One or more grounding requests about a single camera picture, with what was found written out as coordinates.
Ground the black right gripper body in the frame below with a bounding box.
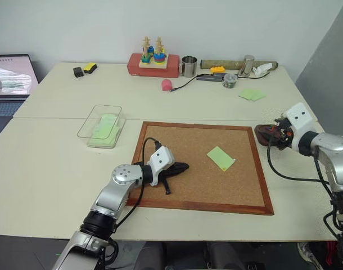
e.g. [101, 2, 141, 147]
[273, 117, 295, 151]

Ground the open laptop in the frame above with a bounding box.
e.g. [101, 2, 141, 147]
[0, 53, 40, 136]

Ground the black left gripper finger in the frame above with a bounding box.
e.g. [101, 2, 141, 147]
[171, 162, 191, 177]
[161, 176, 173, 195]

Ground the clear jar of pushpins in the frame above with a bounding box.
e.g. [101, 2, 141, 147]
[222, 73, 238, 89]

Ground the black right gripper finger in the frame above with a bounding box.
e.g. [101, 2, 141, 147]
[258, 125, 278, 147]

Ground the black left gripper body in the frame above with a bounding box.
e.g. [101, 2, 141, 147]
[158, 163, 180, 184]

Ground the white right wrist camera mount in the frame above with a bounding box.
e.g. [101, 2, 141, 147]
[282, 102, 315, 149]

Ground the clear plastic box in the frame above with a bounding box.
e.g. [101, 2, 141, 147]
[76, 104, 127, 149]

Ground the steel cylinder cup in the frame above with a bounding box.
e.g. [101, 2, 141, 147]
[238, 55, 256, 78]

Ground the stack of green notes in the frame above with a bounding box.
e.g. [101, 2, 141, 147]
[88, 113, 123, 148]

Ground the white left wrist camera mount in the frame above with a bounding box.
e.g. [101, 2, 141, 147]
[147, 146, 177, 187]

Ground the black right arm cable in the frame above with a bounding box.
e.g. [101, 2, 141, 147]
[266, 139, 334, 187]

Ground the steel mug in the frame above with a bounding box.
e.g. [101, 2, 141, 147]
[179, 55, 200, 78]

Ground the brown cardboard tube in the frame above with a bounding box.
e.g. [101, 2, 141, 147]
[200, 58, 279, 70]

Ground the dark grey flat box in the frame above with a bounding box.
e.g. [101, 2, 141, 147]
[196, 73, 226, 83]

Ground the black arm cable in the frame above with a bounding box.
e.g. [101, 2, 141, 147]
[108, 137, 163, 234]
[266, 139, 334, 187]

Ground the yellow black sponge eraser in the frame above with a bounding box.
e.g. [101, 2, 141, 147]
[83, 62, 98, 75]

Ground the green note pile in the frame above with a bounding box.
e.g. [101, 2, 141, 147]
[238, 88, 267, 102]

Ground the red cardboard box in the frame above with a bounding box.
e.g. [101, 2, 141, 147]
[127, 53, 180, 79]

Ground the white crumpled cloth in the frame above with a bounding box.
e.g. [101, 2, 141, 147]
[252, 62, 274, 78]

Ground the wood framed cork board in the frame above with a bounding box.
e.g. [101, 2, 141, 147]
[125, 121, 274, 217]

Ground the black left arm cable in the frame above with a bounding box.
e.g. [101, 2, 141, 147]
[108, 137, 163, 234]

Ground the thin black cable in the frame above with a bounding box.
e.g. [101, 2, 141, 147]
[170, 74, 201, 92]

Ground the green sticky note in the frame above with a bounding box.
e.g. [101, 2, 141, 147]
[206, 146, 234, 172]

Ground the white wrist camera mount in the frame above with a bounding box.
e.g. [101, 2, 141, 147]
[282, 102, 315, 149]
[147, 146, 177, 187]

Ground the wooden ring stacking toy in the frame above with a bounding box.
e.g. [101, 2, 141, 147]
[138, 35, 169, 70]

